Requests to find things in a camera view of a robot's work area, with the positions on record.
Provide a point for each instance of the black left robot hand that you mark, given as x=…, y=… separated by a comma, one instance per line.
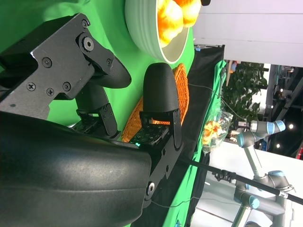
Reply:
x=206, y=2

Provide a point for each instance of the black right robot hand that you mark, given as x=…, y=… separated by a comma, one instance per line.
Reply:
x=71, y=177

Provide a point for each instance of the striped crescent toy bread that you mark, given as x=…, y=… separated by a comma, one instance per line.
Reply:
x=169, y=21

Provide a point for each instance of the pale grey-green bowl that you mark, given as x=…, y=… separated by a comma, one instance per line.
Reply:
x=142, y=28

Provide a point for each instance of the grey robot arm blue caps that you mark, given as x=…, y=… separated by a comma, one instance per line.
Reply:
x=274, y=179

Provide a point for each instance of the orange wicker basket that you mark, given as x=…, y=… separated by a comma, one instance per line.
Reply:
x=182, y=94

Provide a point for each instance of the clear bag of toy bread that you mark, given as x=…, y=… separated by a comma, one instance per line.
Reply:
x=213, y=132

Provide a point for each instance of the green leafy plant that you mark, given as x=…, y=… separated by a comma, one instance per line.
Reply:
x=243, y=87

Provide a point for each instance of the black backdrop curtain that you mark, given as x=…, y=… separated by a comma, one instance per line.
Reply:
x=201, y=106

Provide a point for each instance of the green hanging cloth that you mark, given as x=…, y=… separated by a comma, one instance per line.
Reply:
x=184, y=212

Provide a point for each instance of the green tablecloth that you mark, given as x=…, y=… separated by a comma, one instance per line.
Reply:
x=59, y=9

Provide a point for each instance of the black boom pole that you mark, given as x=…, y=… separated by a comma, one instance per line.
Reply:
x=260, y=187

